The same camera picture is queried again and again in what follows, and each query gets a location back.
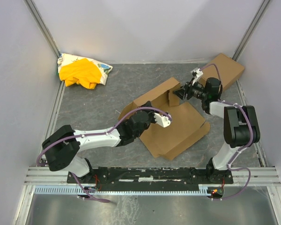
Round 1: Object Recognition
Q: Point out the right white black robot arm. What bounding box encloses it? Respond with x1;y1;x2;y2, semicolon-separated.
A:
173;77;260;182

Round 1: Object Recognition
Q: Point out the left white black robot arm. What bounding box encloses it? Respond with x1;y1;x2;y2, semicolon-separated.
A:
42;110;156;177

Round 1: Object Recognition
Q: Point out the closed brown cardboard box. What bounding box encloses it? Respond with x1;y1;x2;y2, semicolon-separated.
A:
199;53;245;91

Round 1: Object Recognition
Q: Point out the yellow cloth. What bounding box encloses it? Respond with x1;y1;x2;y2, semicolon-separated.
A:
59;59;102;89

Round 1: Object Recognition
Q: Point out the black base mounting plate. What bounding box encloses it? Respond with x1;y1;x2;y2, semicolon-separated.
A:
67;167;233;192

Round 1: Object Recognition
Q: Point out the white patterned cloth bag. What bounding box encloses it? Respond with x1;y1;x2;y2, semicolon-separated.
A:
57;53;113;85

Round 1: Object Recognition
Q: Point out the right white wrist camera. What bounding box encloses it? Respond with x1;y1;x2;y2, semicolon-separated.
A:
191;68;203;84

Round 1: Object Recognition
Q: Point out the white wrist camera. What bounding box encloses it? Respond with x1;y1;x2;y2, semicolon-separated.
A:
191;68;203;84
154;112;172;128

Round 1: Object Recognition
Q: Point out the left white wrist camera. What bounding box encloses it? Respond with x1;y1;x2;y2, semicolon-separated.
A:
154;112;172;128

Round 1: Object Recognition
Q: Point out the right aluminium corner post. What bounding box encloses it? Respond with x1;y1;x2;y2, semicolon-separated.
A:
232;0;272;61

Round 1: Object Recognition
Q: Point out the aluminium corner post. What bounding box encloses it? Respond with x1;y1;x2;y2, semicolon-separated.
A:
232;0;272;61
24;0;61;58

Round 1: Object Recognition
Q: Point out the aluminium frame rail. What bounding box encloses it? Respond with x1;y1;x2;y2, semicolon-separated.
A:
24;167;281;187

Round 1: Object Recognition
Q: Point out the light blue cable duct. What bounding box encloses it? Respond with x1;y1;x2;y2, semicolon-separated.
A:
34;184;228;196

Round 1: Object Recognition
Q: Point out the left aluminium corner post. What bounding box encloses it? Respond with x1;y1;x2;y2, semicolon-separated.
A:
24;0;61;58

